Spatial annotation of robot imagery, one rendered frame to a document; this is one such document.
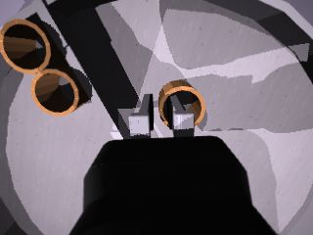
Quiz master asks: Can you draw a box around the bronze bushing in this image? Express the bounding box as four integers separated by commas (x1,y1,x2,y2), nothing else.
30,67,90,117
158,80,205,127
0,19,68,74

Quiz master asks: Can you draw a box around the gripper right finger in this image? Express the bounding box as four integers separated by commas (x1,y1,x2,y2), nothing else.
166,93,195,137

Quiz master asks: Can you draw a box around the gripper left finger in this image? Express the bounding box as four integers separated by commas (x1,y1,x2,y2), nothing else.
129,94,154,139

